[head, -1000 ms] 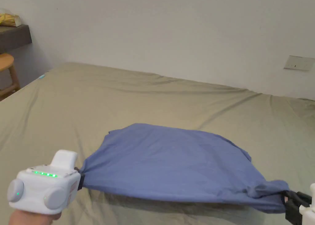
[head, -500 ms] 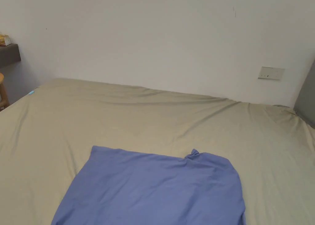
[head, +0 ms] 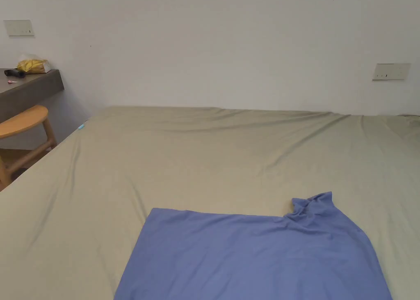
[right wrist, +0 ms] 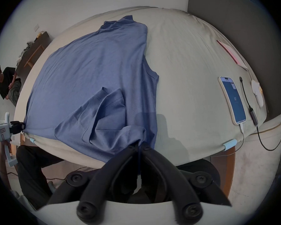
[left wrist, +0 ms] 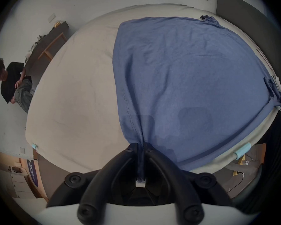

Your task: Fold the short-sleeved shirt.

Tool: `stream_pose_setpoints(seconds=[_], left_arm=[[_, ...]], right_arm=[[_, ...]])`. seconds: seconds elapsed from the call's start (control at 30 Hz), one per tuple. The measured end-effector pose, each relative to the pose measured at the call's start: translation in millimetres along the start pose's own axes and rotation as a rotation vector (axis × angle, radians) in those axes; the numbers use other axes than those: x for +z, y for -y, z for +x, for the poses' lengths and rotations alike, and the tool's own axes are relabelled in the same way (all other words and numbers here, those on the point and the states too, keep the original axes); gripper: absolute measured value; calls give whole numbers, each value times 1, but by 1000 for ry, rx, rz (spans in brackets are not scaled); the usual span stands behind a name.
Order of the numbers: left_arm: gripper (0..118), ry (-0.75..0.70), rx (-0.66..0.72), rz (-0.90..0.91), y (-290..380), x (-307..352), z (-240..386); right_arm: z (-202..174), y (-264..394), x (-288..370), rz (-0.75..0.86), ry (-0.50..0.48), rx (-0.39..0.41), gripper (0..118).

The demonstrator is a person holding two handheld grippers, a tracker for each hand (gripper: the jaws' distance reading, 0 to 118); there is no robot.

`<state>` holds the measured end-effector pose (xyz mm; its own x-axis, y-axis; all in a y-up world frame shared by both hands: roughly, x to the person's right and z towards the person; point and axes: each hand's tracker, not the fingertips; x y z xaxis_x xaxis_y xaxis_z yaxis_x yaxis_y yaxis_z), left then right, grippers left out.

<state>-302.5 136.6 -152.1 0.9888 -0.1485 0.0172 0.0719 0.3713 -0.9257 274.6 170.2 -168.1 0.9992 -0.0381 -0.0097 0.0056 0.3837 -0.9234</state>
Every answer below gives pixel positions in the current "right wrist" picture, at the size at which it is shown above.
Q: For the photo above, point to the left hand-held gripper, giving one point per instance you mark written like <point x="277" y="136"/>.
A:
<point x="1" y="130"/>

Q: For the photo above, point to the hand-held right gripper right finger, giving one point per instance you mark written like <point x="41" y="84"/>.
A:
<point x="178" y="184"/>

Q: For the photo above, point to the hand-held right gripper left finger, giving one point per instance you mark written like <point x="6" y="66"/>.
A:
<point x="96" y="179"/>

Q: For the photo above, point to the blue shirt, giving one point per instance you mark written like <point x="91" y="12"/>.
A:
<point x="96" y="67"/>

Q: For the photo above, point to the person's left hand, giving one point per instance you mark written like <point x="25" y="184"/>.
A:
<point x="2" y="152"/>

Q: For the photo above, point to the light blue sheet clip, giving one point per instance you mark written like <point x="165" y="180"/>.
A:
<point x="32" y="141"/>
<point x="230" y="144"/>

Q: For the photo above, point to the person's legs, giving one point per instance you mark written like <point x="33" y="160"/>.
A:
<point x="30" y="172"/>

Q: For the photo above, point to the dark wooden desk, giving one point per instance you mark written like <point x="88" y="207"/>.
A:
<point x="37" y="41"/>

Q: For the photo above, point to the phone with white case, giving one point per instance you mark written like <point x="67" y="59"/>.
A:
<point x="234" y="99"/>

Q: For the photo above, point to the bed with beige sheet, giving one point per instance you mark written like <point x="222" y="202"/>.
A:
<point x="189" y="78"/>

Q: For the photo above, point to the small white soft object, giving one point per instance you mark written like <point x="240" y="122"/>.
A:
<point x="257" y="91"/>

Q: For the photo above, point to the pink card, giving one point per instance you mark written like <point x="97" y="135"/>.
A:
<point x="231" y="53"/>

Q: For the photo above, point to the dark grey padded headboard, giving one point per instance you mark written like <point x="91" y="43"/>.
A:
<point x="236" y="15"/>

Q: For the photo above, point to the white wall switch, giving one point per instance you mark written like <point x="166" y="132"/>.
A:
<point x="36" y="27"/>

